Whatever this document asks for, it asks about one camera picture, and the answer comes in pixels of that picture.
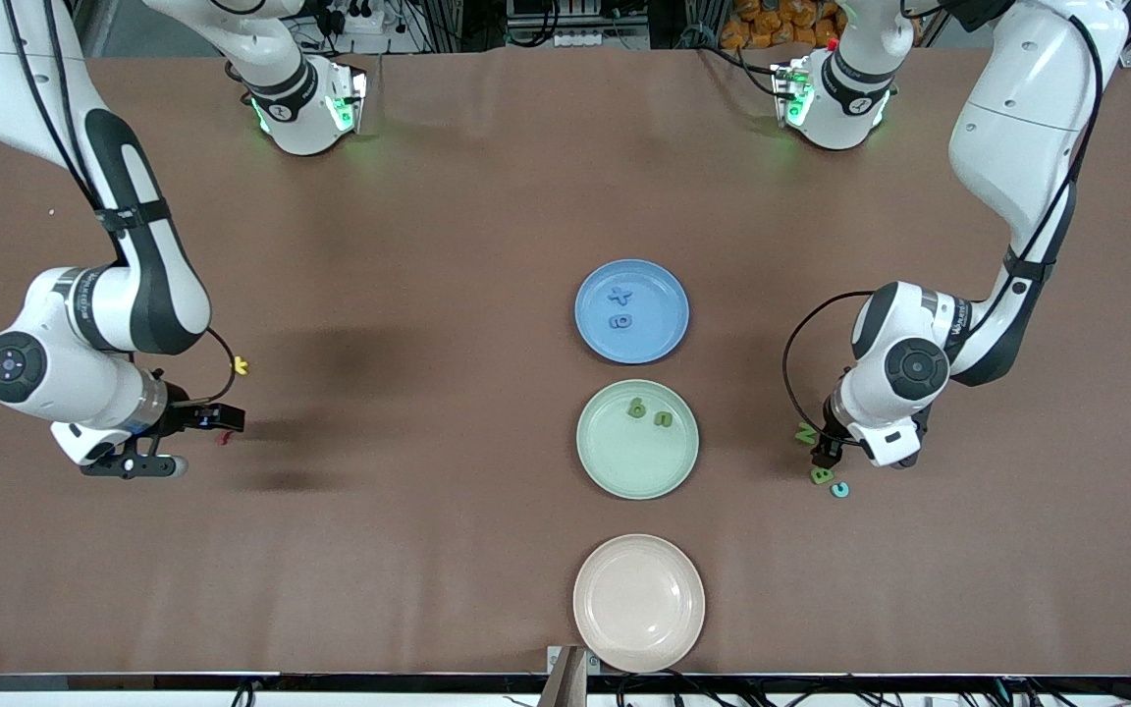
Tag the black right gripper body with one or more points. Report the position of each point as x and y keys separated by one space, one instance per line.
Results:
x=180 y=417

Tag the green letter N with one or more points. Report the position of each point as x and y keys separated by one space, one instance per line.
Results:
x=804 y=432

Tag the green digit 6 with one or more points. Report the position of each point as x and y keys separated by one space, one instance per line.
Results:
x=636 y=409

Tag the blue letter a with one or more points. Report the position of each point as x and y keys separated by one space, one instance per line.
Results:
x=620 y=325

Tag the blue letter X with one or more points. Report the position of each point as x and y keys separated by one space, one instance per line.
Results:
x=621 y=298

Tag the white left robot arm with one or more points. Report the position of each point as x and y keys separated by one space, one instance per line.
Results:
x=870 y=398

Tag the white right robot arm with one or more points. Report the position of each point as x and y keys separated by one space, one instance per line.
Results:
x=84 y=393

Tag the green letter B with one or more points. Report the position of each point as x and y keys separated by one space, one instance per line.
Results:
x=822 y=477

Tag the teal letter c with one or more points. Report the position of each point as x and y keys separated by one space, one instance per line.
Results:
x=834 y=489

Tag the yellow letter k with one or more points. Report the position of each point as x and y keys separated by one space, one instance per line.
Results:
x=244 y=367

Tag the green plate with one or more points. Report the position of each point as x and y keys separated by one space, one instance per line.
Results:
x=637 y=462

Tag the blue plate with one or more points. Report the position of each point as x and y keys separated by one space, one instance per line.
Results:
x=659 y=334

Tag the beige plate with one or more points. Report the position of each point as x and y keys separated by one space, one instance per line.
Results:
x=639 y=604

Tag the orange fruit bag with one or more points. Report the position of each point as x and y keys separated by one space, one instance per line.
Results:
x=772 y=25

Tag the white power strip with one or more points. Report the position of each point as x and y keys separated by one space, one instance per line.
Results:
x=359 y=20

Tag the grey power strip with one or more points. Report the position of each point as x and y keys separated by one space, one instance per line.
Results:
x=595 y=39

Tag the metal table bracket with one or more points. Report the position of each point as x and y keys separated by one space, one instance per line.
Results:
x=565 y=682

